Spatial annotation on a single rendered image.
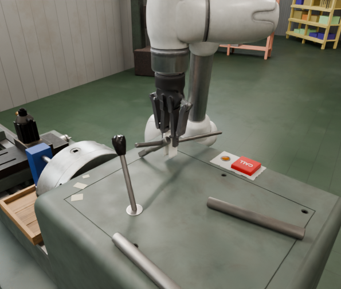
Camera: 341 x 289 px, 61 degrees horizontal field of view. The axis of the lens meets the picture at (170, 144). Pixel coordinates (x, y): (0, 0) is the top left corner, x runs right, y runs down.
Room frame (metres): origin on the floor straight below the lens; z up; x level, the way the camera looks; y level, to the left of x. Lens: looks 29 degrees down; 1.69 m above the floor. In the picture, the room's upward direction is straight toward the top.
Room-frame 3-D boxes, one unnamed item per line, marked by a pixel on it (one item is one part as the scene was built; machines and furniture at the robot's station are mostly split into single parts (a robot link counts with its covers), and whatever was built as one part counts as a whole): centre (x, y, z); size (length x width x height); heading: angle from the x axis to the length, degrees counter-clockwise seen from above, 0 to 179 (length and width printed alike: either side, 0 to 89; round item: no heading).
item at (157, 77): (0.69, 0.00, 1.46); 0.08 x 0.07 x 0.09; 48
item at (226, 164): (0.66, -0.19, 1.23); 0.13 x 0.08 x 0.06; 48
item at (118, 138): (0.55, 0.11, 1.38); 0.04 x 0.03 x 0.05; 48
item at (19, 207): (0.96, 0.48, 0.89); 0.36 x 0.30 x 0.04; 138
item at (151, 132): (1.42, 0.05, 0.97); 0.18 x 0.16 x 0.22; 92
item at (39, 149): (1.01, 0.54, 1.00); 0.08 x 0.06 x 0.23; 138
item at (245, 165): (0.65, -0.21, 1.26); 0.06 x 0.06 x 0.02; 48
